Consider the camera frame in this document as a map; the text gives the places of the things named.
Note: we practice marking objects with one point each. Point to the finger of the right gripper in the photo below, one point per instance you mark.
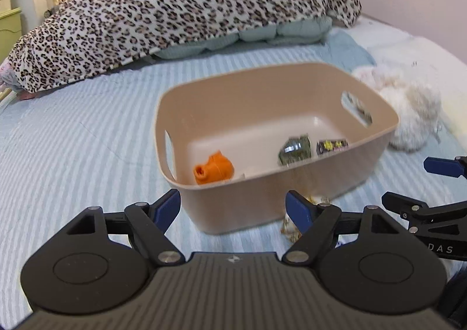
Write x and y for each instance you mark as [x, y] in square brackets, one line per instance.
[456, 167]

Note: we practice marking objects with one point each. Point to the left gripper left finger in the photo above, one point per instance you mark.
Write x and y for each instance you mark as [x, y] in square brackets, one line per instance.
[148, 224]

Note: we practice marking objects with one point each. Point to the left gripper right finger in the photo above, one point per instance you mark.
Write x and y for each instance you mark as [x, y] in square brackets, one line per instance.
[316, 223]

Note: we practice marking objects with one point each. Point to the small black cube box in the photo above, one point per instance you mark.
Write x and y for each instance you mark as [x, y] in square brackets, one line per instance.
[330, 145]

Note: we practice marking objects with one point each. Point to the orange knitted sock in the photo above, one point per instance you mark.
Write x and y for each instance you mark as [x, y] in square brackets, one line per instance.
[217, 168]

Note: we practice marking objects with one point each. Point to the floral yellow fabric pouch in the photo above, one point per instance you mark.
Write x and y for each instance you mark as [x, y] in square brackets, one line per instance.
[298, 216]

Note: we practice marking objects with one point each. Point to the white fluffy plush toy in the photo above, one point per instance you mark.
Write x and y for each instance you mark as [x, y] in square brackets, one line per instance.
[417, 104]

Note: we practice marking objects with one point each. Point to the beige plastic storage basket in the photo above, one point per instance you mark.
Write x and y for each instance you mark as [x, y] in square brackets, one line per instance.
[248, 115]

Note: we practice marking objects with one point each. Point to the white cartoon print pillow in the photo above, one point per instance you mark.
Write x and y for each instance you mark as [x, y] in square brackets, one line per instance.
[419, 58]

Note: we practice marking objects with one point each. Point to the green quilted duvet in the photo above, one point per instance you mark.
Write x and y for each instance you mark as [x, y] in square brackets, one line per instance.
[308, 31]

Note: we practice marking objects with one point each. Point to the leopard print blanket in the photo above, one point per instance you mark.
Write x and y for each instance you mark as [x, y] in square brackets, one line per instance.
[85, 38]

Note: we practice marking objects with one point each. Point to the green plastic storage cabinet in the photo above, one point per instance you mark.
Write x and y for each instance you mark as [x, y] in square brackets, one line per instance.
[10, 31]

